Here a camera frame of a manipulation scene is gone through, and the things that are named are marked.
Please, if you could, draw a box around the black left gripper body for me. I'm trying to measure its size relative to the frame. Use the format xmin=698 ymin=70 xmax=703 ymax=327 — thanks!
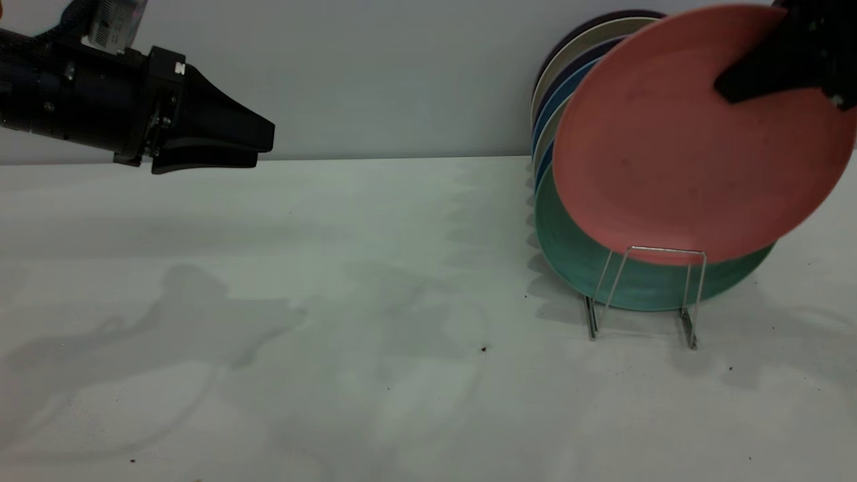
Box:
xmin=50 ymin=43 xmax=188 ymax=168

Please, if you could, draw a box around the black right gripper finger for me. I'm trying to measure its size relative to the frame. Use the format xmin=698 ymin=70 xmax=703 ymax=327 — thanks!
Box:
xmin=713 ymin=16 xmax=828 ymax=105

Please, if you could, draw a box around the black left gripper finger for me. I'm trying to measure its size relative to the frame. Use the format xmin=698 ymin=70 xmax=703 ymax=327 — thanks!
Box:
xmin=153 ymin=145 xmax=259 ymax=175
xmin=167 ymin=63 xmax=276 ymax=154

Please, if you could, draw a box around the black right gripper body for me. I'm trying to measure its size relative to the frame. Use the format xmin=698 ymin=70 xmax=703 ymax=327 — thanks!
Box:
xmin=773 ymin=0 xmax=857 ymax=112

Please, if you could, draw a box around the pink round plate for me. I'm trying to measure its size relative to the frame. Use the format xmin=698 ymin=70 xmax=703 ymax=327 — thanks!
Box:
xmin=552 ymin=3 xmax=857 ymax=266

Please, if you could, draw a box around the dark purple plate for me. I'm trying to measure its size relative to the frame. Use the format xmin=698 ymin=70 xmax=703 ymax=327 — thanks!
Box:
xmin=536 ymin=9 xmax=666 ymax=85

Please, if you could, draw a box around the grey beige plate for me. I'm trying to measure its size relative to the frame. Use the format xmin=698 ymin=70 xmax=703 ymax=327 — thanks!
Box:
xmin=534 ymin=97 xmax=574 ymax=169
xmin=531 ymin=18 xmax=661 ymax=127

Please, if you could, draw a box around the dark navy plate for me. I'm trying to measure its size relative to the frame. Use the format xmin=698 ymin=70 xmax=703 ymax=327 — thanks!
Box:
xmin=534 ymin=37 xmax=627 ymax=102

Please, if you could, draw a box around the blue plate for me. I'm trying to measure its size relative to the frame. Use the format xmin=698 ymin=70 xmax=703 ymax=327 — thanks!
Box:
xmin=532 ymin=59 xmax=601 ymax=153
xmin=535 ymin=137 xmax=556 ymax=193

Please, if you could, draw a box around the teal green plate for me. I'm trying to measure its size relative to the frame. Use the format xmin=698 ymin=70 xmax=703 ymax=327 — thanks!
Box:
xmin=534 ymin=164 xmax=775 ymax=313

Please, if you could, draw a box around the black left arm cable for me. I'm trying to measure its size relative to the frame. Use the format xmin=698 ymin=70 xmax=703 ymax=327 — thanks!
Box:
xmin=39 ymin=0 xmax=101 ymax=42

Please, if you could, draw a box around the silver wire plate rack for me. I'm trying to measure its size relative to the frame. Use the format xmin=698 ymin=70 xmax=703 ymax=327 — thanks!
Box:
xmin=584 ymin=246 xmax=708 ymax=351

